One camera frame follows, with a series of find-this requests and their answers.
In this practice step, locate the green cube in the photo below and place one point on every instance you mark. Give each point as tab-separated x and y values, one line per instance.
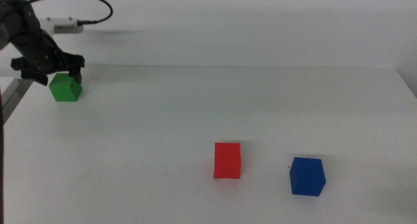
65	89

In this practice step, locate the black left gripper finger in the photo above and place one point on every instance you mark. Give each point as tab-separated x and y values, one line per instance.
34	77
77	75

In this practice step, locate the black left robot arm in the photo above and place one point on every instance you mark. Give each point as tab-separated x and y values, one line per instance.
13	19

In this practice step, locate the red cube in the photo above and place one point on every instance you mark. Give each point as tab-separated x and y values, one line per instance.
227	160

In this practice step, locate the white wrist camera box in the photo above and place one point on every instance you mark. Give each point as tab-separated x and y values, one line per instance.
65	26

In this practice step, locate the blue cube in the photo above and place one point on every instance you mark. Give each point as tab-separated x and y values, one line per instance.
306	178

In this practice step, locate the grey table frame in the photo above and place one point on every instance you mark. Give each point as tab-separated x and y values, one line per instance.
11	97

